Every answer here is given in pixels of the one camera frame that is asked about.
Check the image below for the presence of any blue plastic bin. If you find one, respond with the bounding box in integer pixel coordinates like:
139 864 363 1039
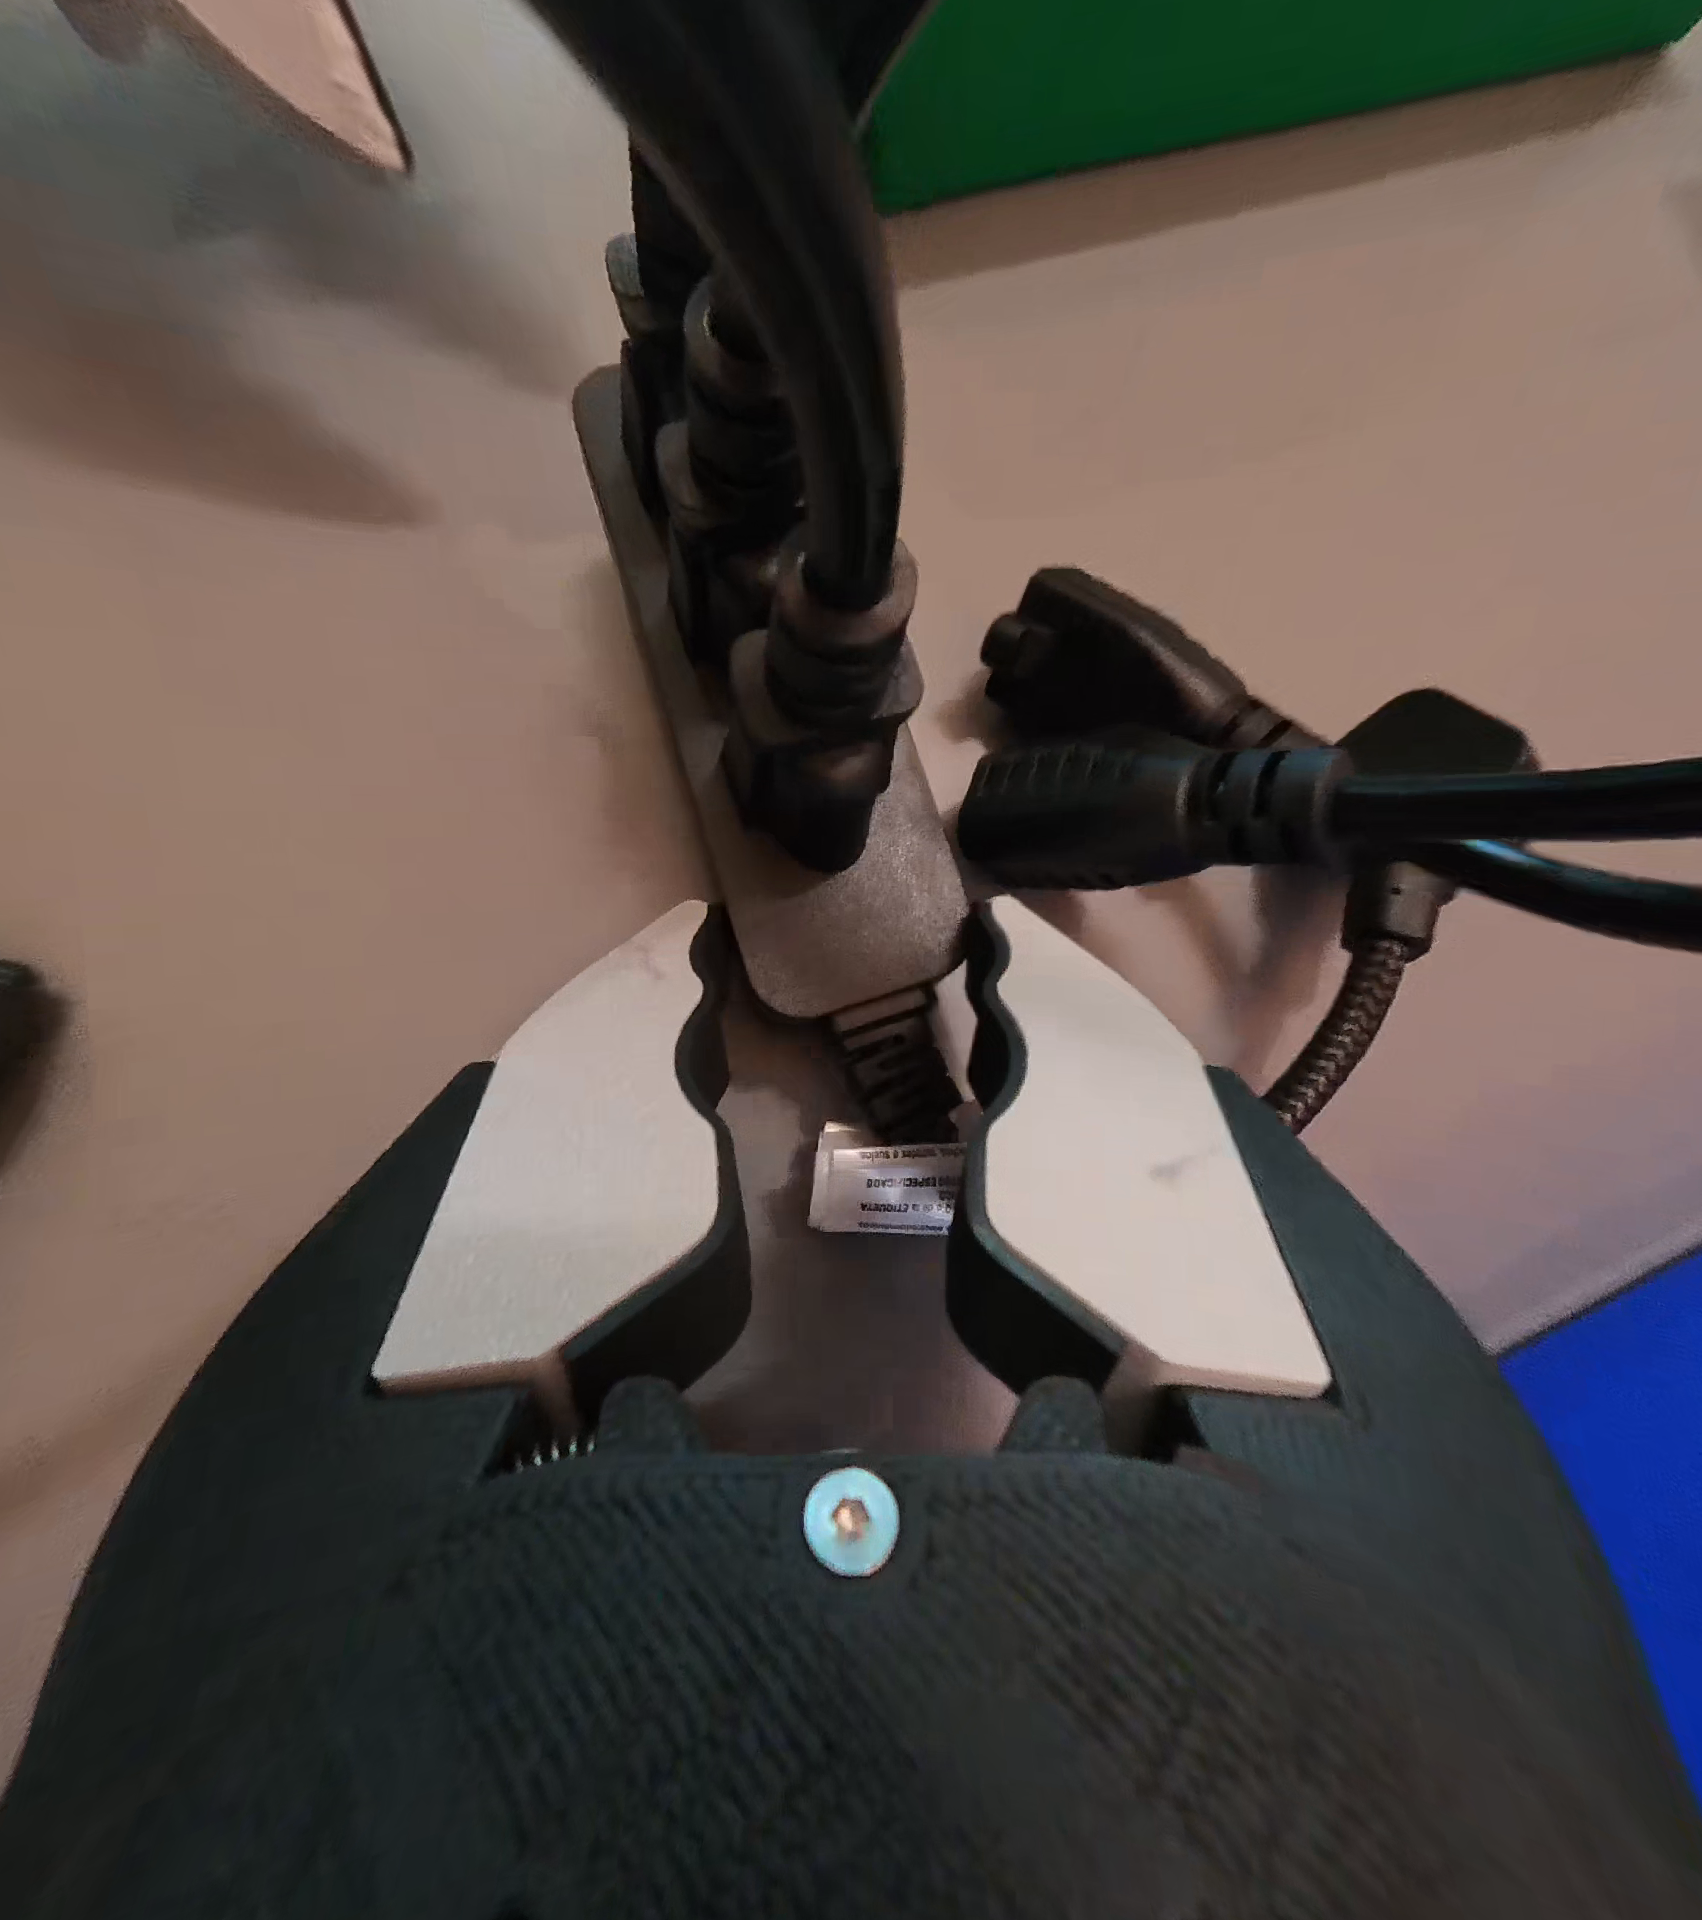
1496 1183 1702 1920

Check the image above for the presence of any green plastic bin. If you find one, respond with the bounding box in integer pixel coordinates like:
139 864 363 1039
858 0 1702 216

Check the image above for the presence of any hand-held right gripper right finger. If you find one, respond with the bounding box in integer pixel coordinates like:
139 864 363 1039
945 895 1376 1420

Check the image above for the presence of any grey power strip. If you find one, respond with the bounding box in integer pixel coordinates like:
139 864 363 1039
573 359 977 1025

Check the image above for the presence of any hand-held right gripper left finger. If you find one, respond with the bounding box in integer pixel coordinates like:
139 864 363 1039
368 895 760 1411

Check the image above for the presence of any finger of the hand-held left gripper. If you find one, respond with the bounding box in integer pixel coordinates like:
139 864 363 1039
168 0 414 178

